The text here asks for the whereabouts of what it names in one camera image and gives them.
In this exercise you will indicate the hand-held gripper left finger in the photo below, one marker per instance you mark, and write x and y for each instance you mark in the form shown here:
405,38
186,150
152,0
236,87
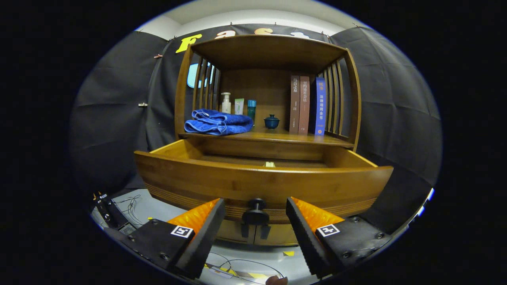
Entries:
204,237

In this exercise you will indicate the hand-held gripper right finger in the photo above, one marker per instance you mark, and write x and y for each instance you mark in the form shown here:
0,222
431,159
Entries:
307,237

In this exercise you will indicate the wooden drawer with black knob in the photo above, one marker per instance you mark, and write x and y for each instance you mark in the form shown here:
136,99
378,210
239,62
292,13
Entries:
257,182

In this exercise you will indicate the wooden cabinet door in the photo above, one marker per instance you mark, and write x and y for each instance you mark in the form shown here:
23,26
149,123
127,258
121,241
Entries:
229,233
281,235

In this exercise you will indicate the wooden countertop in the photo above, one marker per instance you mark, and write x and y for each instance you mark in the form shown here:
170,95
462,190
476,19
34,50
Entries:
277,136

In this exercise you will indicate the wooden cabinet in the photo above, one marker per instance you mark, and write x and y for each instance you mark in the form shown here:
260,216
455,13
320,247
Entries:
269,51

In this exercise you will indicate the black floor device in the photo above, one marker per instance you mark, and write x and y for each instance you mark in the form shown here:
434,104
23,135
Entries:
115,215

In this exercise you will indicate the blue folded towel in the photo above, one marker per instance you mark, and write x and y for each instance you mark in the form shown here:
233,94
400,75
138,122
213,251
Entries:
222,124

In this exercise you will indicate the dark blue lidded teacup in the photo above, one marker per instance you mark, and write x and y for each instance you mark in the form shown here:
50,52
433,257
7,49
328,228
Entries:
271,123

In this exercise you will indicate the blue book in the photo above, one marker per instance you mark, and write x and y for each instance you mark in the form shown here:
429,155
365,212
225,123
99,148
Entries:
320,107

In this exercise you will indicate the white pump bottle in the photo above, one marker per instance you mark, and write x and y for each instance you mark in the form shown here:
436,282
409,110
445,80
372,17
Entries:
226,107

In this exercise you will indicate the reddish brown book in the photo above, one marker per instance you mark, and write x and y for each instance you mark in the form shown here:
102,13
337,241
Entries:
304,103

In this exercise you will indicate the dark brown book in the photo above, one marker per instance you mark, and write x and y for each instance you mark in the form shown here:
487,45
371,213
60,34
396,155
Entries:
294,103

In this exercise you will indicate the white green tube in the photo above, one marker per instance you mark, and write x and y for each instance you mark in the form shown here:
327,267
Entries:
239,107

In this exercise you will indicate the teal bottle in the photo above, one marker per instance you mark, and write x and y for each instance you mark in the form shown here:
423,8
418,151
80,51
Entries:
252,109

